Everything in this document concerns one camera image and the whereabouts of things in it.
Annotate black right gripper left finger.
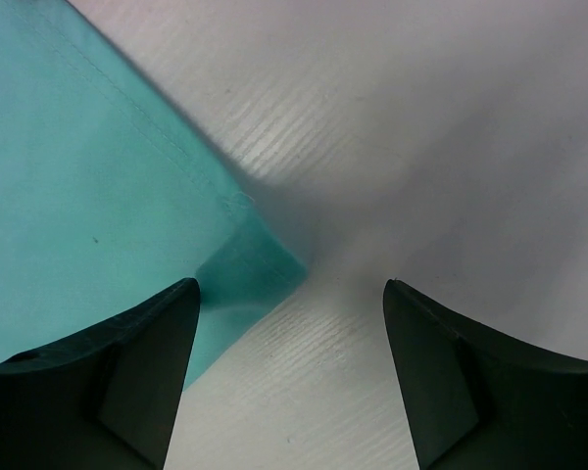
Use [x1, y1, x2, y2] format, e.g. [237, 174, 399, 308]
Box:
[0, 278, 200, 469]

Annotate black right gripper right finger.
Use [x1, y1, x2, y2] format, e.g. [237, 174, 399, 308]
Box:
[383, 280, 588, 469]

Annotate teal t-shirt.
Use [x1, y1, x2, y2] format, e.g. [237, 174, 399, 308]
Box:
[0, 1, 306, 383]

